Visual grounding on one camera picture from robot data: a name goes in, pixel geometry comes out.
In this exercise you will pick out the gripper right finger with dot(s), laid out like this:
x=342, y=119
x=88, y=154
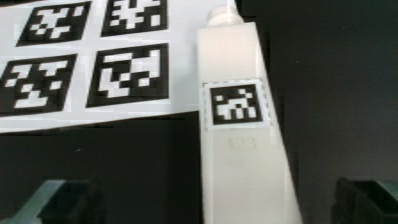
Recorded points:
x=367, y=202

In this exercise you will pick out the white U-shaped marker base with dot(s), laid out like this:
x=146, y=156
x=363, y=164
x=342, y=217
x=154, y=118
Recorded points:
x=99, y=60

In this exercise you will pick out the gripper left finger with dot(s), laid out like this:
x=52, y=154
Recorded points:
x=65, y=203

